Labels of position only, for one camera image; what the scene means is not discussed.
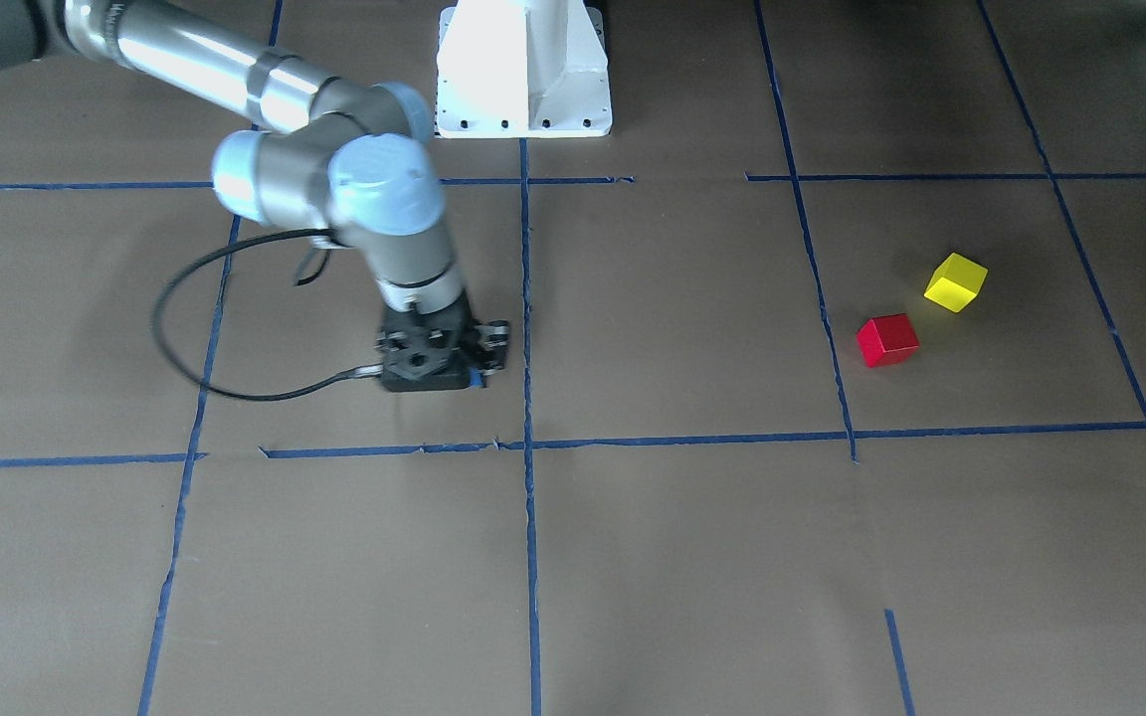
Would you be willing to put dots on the yellow wooden block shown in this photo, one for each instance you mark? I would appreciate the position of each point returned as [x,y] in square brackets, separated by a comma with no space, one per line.
[955,283]

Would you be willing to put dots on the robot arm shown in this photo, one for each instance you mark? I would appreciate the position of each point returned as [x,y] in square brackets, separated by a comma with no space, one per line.
[325,160]

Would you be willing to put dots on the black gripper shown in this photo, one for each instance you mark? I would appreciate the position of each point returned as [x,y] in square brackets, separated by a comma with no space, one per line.
[493,338]

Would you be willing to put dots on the red wooden block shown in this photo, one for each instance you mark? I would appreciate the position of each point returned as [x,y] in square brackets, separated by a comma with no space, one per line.
[887,339]

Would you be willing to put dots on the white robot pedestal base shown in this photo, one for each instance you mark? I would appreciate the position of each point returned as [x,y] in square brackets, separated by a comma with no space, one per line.
[523,69]

